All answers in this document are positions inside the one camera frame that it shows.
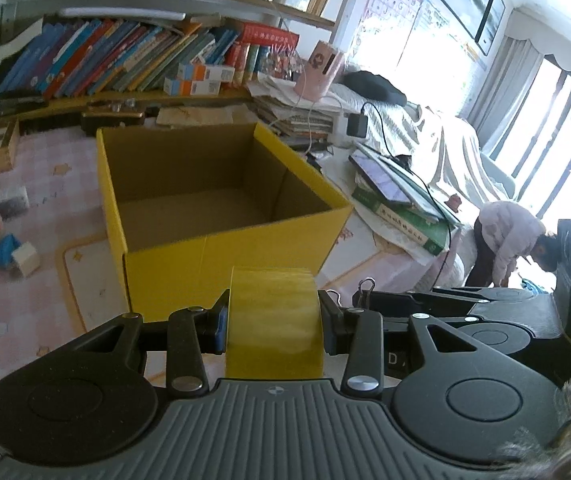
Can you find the pile of loose papers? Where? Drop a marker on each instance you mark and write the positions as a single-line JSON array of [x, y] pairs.
[[338, 172]]

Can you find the pink pen holder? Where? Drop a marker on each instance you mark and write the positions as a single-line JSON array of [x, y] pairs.
[[318, 70]]

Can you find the black stapler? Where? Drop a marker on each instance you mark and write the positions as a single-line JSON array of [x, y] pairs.
[[20, 102]]

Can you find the desktop with pink checked tablecloth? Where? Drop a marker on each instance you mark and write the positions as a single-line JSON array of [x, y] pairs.
[[65, 170]]

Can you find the black hat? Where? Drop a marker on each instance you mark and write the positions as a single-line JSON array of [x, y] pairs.
[[375, 87]]

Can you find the thick green book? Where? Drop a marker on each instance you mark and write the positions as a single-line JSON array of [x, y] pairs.
[[395, 220]]

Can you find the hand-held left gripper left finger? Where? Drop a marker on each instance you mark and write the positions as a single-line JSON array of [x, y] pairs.
[[222, 325]]

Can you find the orange white carton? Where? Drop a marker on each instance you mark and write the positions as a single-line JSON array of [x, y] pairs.
[[190, 87], [205, 72]]

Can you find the black binder clip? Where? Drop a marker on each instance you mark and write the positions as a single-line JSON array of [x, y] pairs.
[[365, 287]]

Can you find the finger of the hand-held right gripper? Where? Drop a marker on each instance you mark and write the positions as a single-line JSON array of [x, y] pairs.
[[415, 302]]

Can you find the white toy block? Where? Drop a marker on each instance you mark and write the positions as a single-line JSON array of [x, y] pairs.
[[26, 260]]

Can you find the row of red books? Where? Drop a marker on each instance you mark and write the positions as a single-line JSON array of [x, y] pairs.
[[265, 35]]

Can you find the black charger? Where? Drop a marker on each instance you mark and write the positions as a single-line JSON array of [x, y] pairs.
[[356, 125]]

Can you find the dark brown wooden box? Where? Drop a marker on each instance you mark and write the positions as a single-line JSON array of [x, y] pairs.
[[110, 122]]

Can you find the row of colourful books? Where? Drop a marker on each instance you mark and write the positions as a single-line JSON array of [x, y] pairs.
[[115, 55]]

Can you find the bundle of coloured pens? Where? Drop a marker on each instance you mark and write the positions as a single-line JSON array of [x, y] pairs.
[[283, 62]]

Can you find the blue toy block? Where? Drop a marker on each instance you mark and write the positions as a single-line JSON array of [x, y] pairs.
[[4, 252]]

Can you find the yellow cardboard box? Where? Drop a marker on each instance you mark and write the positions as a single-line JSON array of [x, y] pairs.
[[175, 270]]

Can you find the stack of magazines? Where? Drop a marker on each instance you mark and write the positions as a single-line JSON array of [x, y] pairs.
[[285, 110]]

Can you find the brown cardboard sheet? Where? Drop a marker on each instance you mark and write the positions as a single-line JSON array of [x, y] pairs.
[[200, 115]]

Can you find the grey curtain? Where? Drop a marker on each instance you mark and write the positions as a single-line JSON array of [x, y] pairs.
[[510, 75]]

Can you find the window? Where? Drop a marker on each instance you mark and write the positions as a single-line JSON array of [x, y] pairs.
[[565, 125]]

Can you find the beige covered sofa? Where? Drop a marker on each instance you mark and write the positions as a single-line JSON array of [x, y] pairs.
[[445, 150]]

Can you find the yellow tape roll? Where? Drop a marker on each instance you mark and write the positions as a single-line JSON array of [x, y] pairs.
[[273, 325]]

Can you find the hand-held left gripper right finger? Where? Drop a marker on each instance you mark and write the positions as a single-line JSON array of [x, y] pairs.
[[326, 330]]

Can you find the white power strip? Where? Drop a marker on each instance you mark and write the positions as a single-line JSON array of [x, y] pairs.
[[340, 130]]

